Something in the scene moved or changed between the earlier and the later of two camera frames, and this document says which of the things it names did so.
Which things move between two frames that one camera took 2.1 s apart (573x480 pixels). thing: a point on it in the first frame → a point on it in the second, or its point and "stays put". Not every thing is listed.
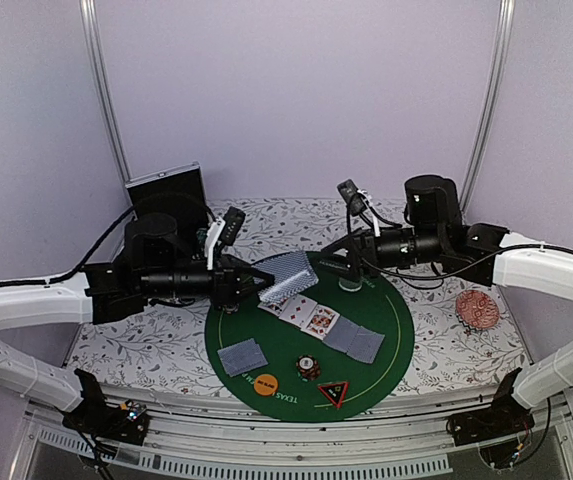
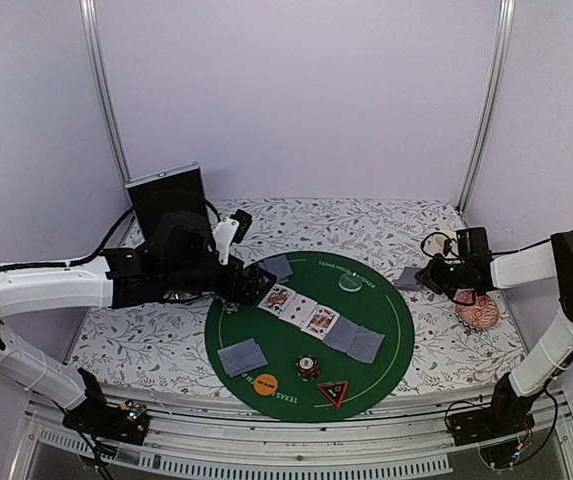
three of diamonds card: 297,310 stays put
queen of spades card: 275,308 stays put
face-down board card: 342,334 stays put
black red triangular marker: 336,392 stays put
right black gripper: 361,250 → 431,277
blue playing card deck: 292,273 → 407,278
